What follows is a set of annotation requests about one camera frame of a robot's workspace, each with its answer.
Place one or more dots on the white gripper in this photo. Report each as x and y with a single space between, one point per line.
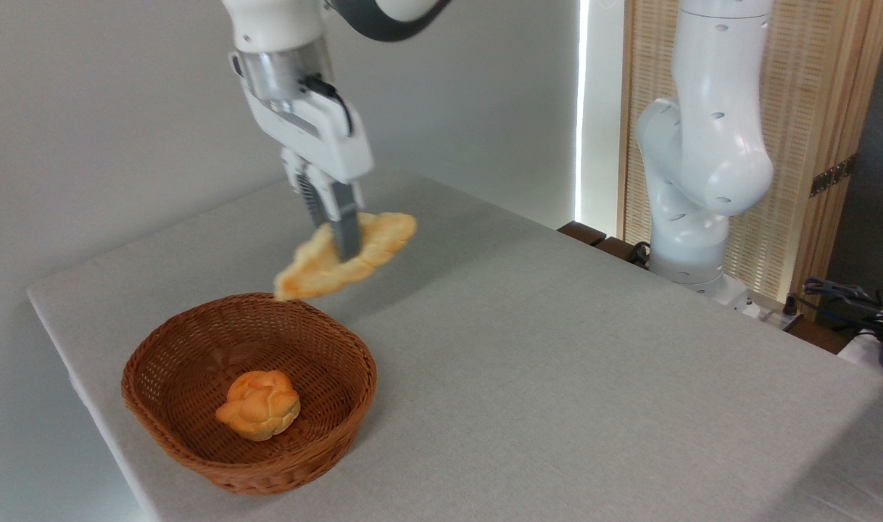
318 138

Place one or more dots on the long braided bread loaf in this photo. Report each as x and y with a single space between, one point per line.
383 235

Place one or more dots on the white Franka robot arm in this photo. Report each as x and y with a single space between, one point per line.
710 145

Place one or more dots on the round knotted bread bun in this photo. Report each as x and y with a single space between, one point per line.
260 406

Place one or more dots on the brown wicker basket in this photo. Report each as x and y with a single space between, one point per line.
325 428

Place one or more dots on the grey tablecloth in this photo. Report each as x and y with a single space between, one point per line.
557 377

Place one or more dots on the dark metal screen hinge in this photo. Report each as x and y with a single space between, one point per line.
833 175

